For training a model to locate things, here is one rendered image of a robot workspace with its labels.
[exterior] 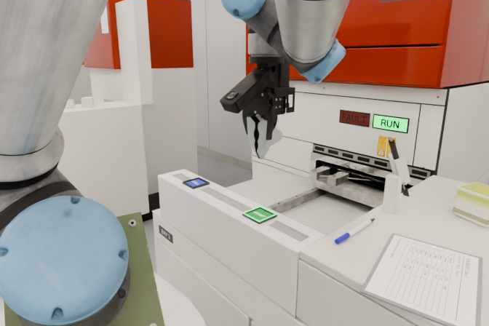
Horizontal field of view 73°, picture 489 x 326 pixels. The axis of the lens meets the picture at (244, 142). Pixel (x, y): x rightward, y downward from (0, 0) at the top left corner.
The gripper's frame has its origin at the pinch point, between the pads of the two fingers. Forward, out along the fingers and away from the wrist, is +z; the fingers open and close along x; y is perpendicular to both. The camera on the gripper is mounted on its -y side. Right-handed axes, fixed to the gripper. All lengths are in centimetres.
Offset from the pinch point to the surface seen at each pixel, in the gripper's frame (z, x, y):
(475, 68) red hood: -17, -15, 83
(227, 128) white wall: 66, 275, 206
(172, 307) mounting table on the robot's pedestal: 28.7, 2.7, -20.6
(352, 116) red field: 0, 13, 58
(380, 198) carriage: 23, -4, 48
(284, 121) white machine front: 7, 45, 58
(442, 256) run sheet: 13.9, -33.2, 13.1
